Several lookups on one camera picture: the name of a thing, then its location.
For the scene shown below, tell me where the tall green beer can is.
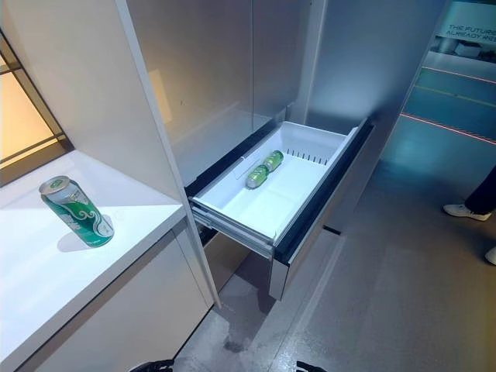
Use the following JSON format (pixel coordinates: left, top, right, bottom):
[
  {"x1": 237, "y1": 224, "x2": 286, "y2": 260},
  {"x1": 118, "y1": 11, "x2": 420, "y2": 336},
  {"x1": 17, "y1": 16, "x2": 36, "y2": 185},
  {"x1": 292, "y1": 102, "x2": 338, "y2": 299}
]
[{"x1": 38, "y1": 175, "x2": 115, "y2": 248}]

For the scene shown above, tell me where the white fridge drawer silver front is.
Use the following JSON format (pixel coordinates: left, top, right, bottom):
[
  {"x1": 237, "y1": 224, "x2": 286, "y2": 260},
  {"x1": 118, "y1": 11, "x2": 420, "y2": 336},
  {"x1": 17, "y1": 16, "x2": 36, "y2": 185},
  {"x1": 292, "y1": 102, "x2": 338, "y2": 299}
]
[{"x1": 184, "y1": 115, "x2": 376, "y2": 301}]

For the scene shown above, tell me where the silver fridge body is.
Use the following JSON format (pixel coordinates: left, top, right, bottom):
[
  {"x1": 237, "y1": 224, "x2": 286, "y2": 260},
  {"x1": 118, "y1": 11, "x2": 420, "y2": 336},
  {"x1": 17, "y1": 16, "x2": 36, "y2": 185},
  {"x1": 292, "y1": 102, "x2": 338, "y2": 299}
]
[{"x1": 126, "y1": 0, "x2": 453, "y2": 191}]

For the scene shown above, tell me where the small green drink can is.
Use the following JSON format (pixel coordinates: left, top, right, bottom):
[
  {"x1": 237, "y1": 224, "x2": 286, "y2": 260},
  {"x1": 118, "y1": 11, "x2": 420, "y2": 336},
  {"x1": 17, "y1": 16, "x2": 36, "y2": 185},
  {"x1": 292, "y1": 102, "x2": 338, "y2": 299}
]
[
  {"x1": 246, "y1": 164, "x2": 271, "y2": 190},
  {"x1": 263, "y1": 150, "x2": 285, "y2": 172}
]

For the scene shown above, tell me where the tall white cabinet panel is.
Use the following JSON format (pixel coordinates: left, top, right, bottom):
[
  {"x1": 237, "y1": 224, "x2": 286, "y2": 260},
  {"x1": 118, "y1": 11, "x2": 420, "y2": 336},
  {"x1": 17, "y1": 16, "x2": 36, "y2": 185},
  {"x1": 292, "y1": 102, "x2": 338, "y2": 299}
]
[{"x1": 0, "y1": 0, "x2": 224, "y2": 309}]

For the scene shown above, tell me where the black robot right leg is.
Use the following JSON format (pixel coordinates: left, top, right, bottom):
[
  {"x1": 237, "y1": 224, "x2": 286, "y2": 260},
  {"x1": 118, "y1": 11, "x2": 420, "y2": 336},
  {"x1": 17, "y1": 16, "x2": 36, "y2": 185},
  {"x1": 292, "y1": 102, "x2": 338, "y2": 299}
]
[{"x1": 296, "y1": 360, "x2": 330, "y2": 372}]

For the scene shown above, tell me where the black robot leg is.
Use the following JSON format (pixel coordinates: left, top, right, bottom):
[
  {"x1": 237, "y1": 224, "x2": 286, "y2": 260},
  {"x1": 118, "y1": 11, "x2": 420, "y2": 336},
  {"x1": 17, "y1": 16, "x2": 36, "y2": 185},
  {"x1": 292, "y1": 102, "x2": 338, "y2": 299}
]
[
  {"x1": 133, "y1": 360, "x2": 174, "y2": 372},
  {"x1": 296, "y1": 360, "x2": 330, "y2": 372}
]

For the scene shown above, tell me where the black robot left leg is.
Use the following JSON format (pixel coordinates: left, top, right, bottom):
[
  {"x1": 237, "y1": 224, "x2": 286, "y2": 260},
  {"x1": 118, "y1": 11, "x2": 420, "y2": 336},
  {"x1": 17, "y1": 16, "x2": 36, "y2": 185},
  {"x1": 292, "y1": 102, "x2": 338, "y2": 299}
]
[{"x1": 133, "y1": 360, "x2": 174, "y2": 372}]

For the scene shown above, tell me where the white counter cabinet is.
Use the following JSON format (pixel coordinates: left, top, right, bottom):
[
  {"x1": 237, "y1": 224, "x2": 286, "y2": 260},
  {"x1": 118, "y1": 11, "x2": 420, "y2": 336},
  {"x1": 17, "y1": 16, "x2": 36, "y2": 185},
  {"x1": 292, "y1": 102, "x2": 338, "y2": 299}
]
[{"x1": 0, "y1": 149, "x2": 214, "y2": 372}]

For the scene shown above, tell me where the dark trouser leg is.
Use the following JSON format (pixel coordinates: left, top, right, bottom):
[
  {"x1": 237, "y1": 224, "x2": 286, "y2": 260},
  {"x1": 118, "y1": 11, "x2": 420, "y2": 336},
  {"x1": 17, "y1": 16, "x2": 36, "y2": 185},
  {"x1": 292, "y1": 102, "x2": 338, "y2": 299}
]
[{"x1": 463, "y1": 168, "x2": 496, "y2": 215}]

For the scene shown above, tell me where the black framed lit window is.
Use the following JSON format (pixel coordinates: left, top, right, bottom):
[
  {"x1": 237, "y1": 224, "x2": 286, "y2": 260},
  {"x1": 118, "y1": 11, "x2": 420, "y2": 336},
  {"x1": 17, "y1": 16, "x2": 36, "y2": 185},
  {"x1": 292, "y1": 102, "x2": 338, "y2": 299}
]
[{"x1": 0, "y1": 29, "x2": 77, "y2": 166}]

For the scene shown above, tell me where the wall poster with text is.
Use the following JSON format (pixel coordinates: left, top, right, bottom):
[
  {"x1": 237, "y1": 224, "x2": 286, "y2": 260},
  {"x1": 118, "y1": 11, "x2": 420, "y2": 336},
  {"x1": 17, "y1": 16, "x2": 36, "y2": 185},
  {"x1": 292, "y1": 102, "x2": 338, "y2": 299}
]
[{"x1": 433, "y1": 0, "x2": 496, "y2": 55}]

